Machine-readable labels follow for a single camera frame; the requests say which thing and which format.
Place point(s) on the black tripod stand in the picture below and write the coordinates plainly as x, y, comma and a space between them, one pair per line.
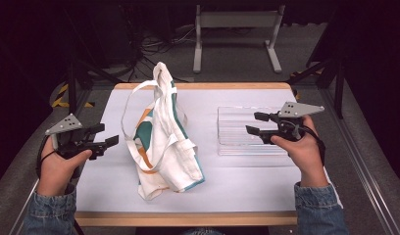
74, 81
339, 88

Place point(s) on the aluminium floor rail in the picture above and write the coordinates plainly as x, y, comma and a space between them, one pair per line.
361, 156

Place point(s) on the white metal stand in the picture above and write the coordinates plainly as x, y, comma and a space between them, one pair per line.
237, 19

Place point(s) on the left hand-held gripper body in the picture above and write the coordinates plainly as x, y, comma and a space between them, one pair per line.
66, 124

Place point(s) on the person's right hand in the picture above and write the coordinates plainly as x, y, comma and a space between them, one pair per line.
306, 153

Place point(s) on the yellow black hazard tape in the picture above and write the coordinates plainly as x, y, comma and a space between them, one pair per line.
62, 93

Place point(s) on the white table cover sheet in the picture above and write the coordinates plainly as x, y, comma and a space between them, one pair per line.
237, 182

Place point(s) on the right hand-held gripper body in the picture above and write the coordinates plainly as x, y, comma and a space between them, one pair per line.
297, 109

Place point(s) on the clear plastic tray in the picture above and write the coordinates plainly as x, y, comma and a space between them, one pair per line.
240, 130

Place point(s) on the person's denim leg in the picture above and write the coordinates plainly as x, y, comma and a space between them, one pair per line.
203, 232

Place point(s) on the white canvas tote bag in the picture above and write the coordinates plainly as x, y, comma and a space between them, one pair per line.
170, 147

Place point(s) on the person's left hand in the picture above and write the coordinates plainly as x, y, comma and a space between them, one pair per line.
56, 171

